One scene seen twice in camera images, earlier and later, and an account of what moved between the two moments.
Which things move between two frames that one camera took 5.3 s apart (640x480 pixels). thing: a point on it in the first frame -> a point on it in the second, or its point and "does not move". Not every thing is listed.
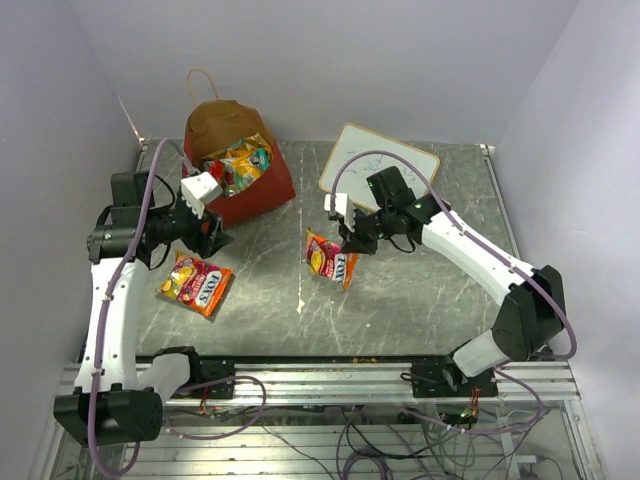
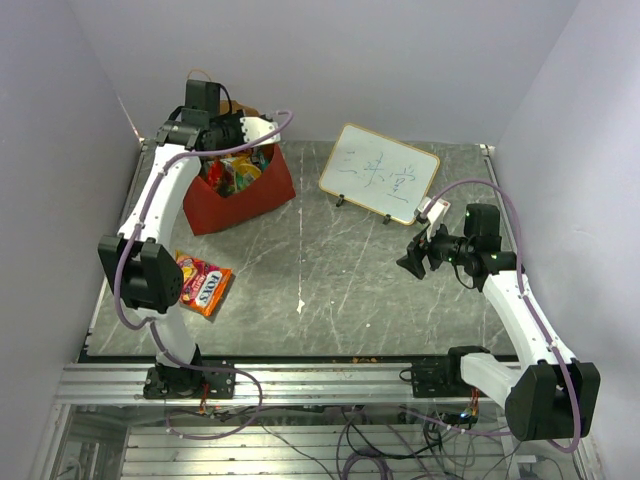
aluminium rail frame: [345, 422] does not move
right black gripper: [353, 241] -> [413, 259]
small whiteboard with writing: [352, 182] does not move
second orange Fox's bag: [195, 283] does not move
